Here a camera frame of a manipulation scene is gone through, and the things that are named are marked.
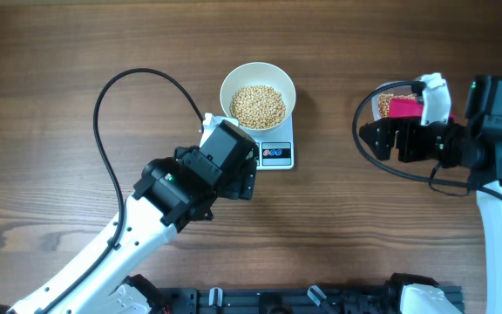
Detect white digital kitchen scale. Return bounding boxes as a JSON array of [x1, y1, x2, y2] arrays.
[[241, 115, 295, 171]]

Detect pink plastic scoop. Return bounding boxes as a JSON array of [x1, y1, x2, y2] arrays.
[[388, 98, 456, 126]]

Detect left black cable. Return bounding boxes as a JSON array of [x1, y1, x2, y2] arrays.
[[37, 67, 207, 314]]

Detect yellow soybeans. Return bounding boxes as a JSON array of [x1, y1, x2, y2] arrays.
[[228, 84, 417, 131]]

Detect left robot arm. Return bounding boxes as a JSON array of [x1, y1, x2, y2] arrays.
[[0, 120, 259, 313]]

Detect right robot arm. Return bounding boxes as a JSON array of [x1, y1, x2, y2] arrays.
[[352, 72, 502, 313]]

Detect clear plastic container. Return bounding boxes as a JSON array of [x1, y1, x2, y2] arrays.
[[370, 82, 423, 120]]

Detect white round bowl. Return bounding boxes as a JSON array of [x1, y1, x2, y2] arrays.
[[220, 62, 296, 120]]

